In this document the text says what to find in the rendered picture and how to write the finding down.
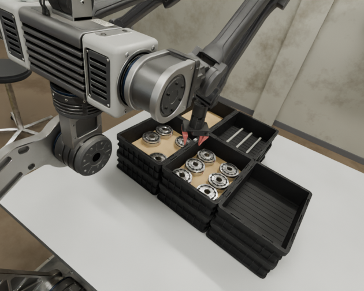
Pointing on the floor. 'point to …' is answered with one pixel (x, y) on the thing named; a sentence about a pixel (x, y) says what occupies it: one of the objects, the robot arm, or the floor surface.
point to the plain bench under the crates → (111, 284)
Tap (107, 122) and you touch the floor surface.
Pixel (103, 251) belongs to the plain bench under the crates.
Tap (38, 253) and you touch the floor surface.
